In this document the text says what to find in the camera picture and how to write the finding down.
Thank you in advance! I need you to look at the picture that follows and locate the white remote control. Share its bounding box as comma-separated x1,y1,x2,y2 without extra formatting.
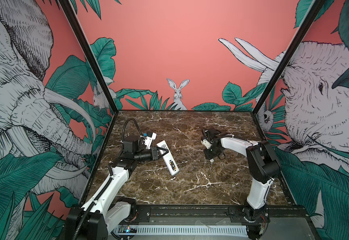
156,141,179,176

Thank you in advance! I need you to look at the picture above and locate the right black frame post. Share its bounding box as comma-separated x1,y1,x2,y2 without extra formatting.
252,0,326,115

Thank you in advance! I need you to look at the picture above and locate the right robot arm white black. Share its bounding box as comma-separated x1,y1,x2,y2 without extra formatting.
201,128,281,223

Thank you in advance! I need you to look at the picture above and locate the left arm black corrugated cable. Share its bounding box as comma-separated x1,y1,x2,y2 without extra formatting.
121,117,143,145

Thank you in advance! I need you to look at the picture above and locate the small green circuit board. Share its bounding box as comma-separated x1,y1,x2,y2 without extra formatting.
118,225,138,236

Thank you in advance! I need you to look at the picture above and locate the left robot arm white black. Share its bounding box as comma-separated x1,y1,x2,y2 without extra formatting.
64,136,169,240

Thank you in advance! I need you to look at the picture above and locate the white ribbed cable duct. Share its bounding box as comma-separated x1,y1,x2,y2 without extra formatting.
112,225,248,237

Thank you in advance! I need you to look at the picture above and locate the black frame post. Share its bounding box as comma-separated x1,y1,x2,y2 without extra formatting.
58,0,118,115
252,0,326,115

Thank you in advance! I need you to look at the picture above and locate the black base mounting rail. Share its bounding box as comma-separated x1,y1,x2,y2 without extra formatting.
129,205,308,224

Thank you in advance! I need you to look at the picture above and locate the left black frame post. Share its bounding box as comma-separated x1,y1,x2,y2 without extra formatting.
58,0,118,115

